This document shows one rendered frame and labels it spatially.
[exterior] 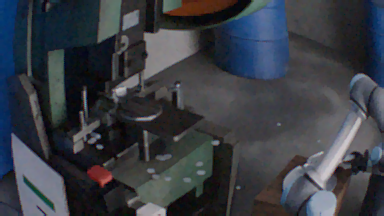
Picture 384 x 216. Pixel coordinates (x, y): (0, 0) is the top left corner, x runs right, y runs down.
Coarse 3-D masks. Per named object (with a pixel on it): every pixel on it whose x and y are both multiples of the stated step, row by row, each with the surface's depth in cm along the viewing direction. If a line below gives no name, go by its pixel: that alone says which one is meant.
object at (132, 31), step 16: (128, 0) 152; (144, 0) 159; (128, 16) 155; (144, 16) 162; (128, 32) 159; (144, 32) 165; (128, 48) 159; (144, 48) 163; (96, 64) 162; (112, 64) 157; (128, 64) 158; (144, 64) 166
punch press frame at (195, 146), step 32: (32, 0) 160; (64, 0) 145; (96, 0) 135; (160, 0) 161; (32, 32) 167; (64, 32) 149; (96, 32) 140; (32, 64) 173; (64, 64) 202; (64, 96) 175; (96, 96) 194; (160, 160) 169; (192, 160) 175; (160, 192) 165; (192, 192) 185
